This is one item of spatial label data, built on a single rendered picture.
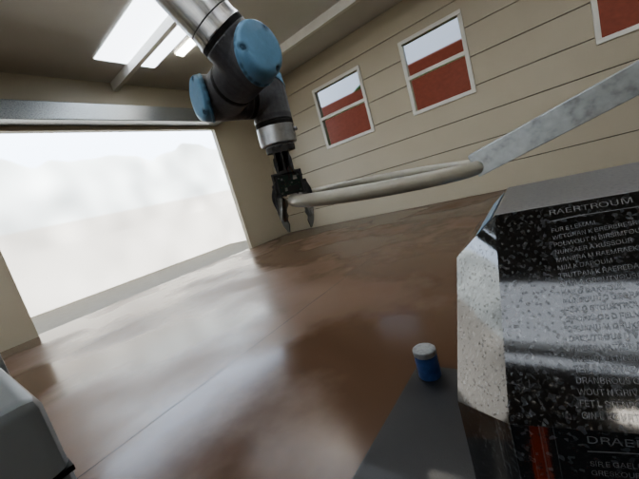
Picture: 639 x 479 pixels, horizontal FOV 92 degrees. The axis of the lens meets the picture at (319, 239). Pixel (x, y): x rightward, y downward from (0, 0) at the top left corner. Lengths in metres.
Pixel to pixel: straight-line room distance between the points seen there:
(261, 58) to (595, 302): 0.61
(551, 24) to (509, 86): 0.97
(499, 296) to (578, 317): 0.10
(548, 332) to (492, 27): 6.72
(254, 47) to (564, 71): 6.47
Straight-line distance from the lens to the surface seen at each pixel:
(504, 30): 7.05
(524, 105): 6.85
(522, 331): 0.55
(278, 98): 0.77
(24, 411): 0.31
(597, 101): 0.77
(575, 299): 0.56
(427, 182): 0.61
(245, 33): 0.60
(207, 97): 0.69
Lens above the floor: 0.93
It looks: 8 degrees down
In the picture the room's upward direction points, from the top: 16 degrees counter-clockwise
